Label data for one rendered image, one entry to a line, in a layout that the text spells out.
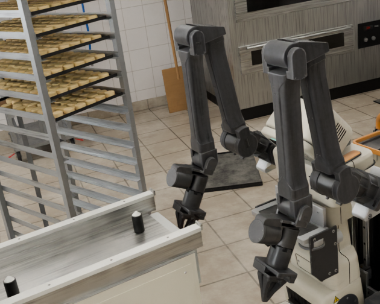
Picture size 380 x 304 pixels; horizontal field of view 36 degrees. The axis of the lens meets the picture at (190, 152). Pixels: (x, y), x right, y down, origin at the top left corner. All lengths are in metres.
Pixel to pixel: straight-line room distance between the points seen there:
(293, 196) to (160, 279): 0.43
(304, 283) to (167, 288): 0.50
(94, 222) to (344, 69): 3.94
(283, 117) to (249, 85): 3.66
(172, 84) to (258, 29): 1.07
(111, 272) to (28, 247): 0.32
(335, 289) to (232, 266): 1.27
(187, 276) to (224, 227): 1.80
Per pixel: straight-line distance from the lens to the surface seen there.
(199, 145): 1.73
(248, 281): 2.94
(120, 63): 2.77
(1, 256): 1.74
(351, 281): 1.89
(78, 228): 1.77
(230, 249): 3.20
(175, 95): 5.55
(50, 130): 2.55
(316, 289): 1.88
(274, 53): 1.31
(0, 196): 3.20
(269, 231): 1.40
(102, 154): 3.10
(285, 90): 1.31
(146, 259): 1.55
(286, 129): 1.34
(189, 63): 1.66
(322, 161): 1.46
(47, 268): 1.68
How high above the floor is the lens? 1.67
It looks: 22 degrees down
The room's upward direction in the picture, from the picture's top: 8 degrees counter-clockwise
